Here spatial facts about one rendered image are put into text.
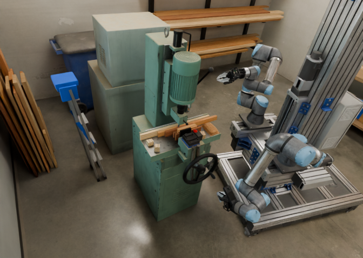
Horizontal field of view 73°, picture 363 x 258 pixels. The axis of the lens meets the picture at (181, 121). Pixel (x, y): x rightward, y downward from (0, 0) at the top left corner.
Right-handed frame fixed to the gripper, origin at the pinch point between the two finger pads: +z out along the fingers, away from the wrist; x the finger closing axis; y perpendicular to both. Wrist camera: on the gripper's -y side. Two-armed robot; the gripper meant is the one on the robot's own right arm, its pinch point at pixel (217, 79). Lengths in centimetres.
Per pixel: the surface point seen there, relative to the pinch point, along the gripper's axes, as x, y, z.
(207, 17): -141, -127, -127
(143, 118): -4, -69, 36
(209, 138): 34.2, -31.7, 3.6
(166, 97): -3.8, -25.0, 29.3
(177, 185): 60, -68, 27
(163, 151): 33, -30, 43
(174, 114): 9.0, -28.5, 25.8
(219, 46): -117, -170, -165
